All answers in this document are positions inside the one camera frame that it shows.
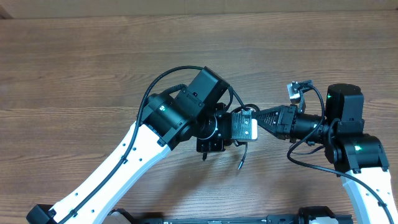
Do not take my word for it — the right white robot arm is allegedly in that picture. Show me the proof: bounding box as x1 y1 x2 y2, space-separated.
253 81 397 223

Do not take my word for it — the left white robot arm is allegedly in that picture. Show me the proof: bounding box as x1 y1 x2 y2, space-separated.
26 65 234 223

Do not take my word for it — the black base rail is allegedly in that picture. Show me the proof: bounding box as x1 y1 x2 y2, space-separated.
107 205 354 224

